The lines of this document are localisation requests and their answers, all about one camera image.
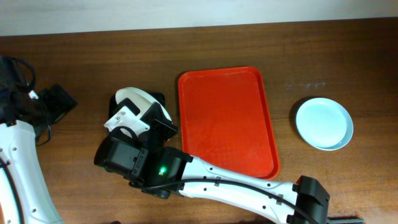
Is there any cream plate with green mark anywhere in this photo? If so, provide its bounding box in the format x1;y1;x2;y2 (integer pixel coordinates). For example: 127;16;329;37
104;87;159;136

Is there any light blue plate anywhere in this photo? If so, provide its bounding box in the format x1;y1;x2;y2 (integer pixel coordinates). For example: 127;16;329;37
295;98;354;151

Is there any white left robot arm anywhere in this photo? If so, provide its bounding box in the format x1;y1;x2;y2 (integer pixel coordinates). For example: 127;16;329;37
1;56;77;223

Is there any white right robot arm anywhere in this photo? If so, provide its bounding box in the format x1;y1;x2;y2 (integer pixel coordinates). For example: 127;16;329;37
94;98;349;223

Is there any black tray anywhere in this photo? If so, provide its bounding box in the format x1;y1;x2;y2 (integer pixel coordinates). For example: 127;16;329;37
108;92;165;118

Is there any red tray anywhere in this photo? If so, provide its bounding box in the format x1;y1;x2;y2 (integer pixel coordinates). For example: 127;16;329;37
178;67;280;179

